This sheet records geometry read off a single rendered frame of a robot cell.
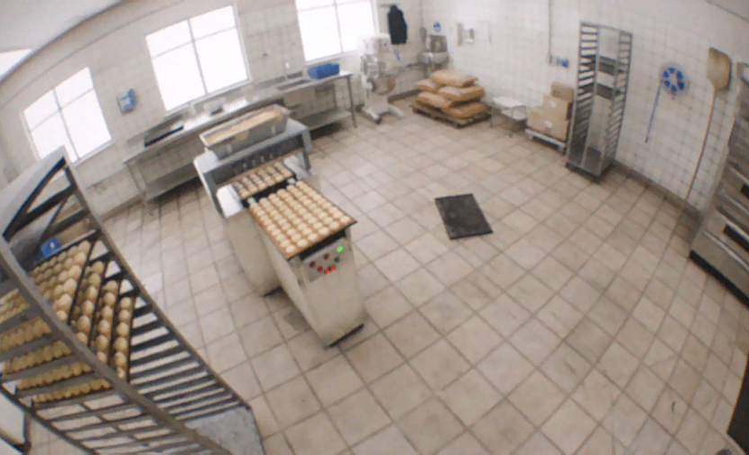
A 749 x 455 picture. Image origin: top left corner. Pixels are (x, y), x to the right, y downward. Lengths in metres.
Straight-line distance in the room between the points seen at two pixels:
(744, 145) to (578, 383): 2.39
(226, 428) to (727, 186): 4.15
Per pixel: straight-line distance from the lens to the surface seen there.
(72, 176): 1.13
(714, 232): 3.55
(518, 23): 5.15
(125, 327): 1.20
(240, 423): 2.08
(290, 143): 2.23
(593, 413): 2.26
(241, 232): 2.25
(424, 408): 2.03
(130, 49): 5.11
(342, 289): 1.91
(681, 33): 4.27
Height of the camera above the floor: 1.91
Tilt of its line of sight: 39 degrees down
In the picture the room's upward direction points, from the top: 8 degrees counter-clockwise
